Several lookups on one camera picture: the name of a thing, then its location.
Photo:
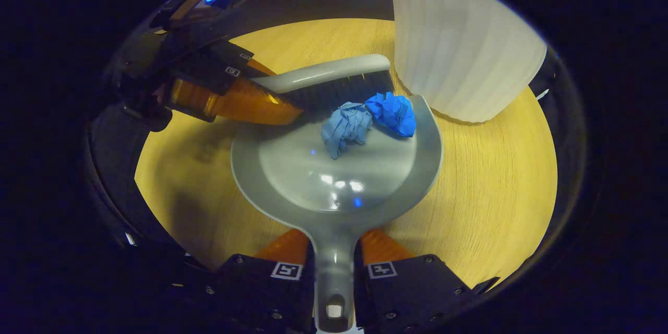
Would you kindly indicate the light wooden desktop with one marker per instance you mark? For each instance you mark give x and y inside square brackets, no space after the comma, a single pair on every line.
[496,177]

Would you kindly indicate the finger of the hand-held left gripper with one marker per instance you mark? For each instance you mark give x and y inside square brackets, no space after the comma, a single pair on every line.
[214,75]
[232,51]

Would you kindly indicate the white ribbed garbage bin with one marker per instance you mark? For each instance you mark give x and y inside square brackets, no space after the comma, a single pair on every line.
[459,42]

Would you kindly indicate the dark blue paper ball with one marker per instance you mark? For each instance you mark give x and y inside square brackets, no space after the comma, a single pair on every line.
[394,112]

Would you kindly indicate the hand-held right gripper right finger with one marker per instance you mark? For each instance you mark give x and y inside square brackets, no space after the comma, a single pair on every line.
[412,292]

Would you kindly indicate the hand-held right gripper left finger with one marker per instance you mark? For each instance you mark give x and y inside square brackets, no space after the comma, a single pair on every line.
[250,292]

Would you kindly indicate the light blue paper ball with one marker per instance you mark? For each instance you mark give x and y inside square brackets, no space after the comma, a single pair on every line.
[344,128]

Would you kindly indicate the small grey broom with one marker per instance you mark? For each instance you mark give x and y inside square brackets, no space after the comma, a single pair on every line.
[323,70]

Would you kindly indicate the grey dustpan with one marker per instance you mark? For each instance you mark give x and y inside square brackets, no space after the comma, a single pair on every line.
[334,177]

